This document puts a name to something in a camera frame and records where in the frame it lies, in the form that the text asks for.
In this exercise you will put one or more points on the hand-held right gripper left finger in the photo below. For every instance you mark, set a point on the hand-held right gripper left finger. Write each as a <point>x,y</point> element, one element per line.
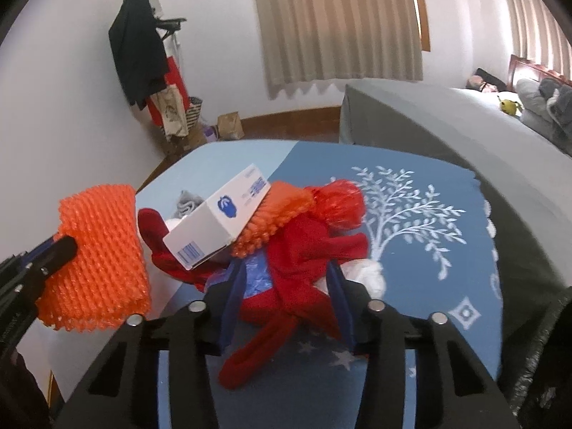
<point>232,308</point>

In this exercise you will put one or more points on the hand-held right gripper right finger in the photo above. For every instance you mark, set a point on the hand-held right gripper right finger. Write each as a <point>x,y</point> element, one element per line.
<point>342,308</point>

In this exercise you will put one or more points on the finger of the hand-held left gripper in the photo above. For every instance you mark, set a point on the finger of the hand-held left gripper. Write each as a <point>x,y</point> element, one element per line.
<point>60,250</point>

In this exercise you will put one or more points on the orange foam net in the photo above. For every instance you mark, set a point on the orange foam net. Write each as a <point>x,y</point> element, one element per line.
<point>98,254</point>

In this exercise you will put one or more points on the blue plastic bag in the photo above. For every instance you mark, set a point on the blue plastic bag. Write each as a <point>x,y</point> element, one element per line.
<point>257,277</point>

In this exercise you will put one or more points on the red cloth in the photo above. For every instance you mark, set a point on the red cloth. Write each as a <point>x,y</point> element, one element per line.
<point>304,250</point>

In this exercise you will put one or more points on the black trash bin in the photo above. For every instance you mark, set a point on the black trash bin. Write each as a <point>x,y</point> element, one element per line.
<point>545,366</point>

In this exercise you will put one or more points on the white crumpled tissue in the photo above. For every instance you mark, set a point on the white crumpled tissue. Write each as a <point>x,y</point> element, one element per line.
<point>373,275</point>

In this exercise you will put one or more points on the white cardboard box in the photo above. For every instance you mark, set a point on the white cardboard box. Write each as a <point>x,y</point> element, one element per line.
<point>219,223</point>

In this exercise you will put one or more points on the orange fuzzy cloth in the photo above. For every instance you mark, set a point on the orange fuzzy cloth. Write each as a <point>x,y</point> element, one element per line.
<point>277,214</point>

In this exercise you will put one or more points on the red mesh ball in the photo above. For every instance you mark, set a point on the red mesh ball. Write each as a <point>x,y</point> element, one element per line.
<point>339,203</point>

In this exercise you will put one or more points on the grey white crumpled cloth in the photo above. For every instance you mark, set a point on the grey white crumpled cloth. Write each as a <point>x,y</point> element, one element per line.
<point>190,203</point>

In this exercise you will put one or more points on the brown cardboard box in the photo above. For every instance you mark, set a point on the brown cardboard box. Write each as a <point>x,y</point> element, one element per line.
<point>185,143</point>

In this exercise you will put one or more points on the beige printed tote bag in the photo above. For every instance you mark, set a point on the beige printed tote bag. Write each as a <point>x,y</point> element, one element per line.
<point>172,114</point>

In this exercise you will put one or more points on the purple container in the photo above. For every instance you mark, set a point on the purple container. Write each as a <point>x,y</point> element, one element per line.
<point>211,133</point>

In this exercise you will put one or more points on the brown paper bag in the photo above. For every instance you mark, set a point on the brown paper bag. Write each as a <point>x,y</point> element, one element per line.
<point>230,126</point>

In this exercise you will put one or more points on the striped bag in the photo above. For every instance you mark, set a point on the striped bag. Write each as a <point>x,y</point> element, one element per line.
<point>195,114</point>

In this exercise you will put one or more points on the red bag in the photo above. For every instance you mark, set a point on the red bag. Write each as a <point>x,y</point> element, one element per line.
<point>175,76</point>

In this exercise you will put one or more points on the bed with grey sheet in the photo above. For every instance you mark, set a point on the bed with grey sheet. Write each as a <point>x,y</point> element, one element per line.
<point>424,116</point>

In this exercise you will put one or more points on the black coat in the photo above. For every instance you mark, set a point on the black coat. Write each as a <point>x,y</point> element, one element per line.
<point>136,49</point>

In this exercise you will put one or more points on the black clothes hanger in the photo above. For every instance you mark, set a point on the black clothes hanger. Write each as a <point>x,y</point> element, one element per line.
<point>170,24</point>

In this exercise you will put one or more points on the pink cloth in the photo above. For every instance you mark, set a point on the pink cloth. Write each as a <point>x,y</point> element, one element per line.
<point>478,84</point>

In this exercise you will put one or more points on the yellow plush toy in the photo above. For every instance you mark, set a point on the yellow plush toy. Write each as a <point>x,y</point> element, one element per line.
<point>510,105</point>

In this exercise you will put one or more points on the black bag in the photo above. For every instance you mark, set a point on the black bag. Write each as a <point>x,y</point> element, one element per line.
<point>489,76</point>

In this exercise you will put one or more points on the light grey folded duvet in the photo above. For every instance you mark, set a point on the light grey folded duvet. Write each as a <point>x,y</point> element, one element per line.
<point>531,102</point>

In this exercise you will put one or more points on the wide beige curtain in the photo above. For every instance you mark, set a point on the wide beige curtain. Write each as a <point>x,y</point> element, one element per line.
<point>335,22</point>

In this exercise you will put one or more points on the wooden headboard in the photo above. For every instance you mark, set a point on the wooden headboard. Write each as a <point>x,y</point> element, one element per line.
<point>527,69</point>

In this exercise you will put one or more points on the dark grey blanket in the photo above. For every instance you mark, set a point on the dark grey blanket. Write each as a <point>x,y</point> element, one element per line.
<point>554,87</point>

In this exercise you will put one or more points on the narrow beige curtain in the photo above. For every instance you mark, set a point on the narrow beige curtain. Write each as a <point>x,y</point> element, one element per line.
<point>536,13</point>

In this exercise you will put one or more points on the wooden window frame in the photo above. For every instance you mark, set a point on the wooden window frame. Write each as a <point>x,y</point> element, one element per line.
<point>422,9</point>

